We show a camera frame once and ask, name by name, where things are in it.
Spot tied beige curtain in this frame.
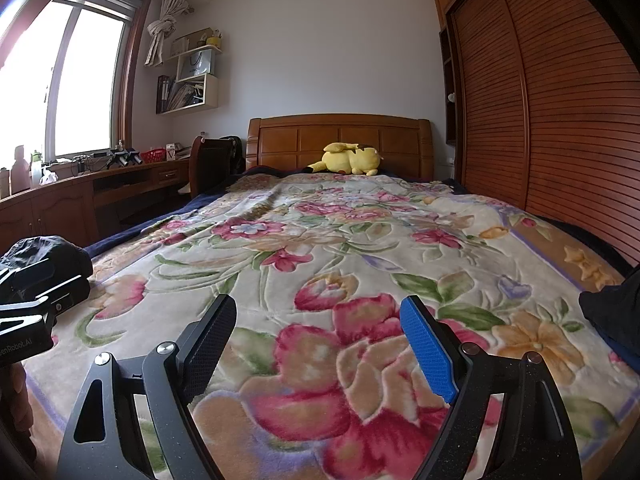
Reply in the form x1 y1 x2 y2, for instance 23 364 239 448
144 0 193 67

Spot black bag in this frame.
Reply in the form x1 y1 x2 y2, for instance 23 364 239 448
220 135 246 173

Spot wooden desk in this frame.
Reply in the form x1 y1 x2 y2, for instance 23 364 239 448
0 157 193 256

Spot white wall shelf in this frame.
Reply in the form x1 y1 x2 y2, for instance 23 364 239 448
156 31 223 116

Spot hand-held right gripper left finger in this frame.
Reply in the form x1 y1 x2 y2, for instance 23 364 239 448
57 294 237 480

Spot black device on stand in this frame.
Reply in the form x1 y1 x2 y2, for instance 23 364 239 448
106 146 143 170

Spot person's left forearm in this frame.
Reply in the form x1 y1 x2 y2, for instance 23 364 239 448
0 364 35 461

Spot wooden chair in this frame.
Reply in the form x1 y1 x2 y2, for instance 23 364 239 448
189 135 241 198

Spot wooden framed window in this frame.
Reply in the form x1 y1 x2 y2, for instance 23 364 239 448
0 0 151 171

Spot wooden louvred wardrobe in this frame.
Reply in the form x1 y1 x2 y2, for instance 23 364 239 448
432 0 640 281

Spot floral blanket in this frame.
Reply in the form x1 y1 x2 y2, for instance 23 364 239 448
22 172 631 480

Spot silver shopping bag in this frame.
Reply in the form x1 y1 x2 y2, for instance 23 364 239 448
180 52 213 77

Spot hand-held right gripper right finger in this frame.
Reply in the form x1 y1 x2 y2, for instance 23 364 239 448
400 296 583 480

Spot pale pink bottle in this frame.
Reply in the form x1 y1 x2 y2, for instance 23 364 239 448
10 145 31 195

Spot black jacket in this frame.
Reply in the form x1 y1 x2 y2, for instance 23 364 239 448
0 235 94 283

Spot dark clothes pile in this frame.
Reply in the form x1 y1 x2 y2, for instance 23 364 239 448
578 265 640 356

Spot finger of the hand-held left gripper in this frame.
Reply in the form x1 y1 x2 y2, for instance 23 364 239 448
0 274 92 317
0 258 55 292

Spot wooden bed headboard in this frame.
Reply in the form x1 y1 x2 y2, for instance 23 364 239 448
246 115 433 183

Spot yellow plush toy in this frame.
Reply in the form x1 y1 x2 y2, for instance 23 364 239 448
306 142 383 177

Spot black binders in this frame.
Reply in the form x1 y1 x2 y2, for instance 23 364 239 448
156 75 176 113

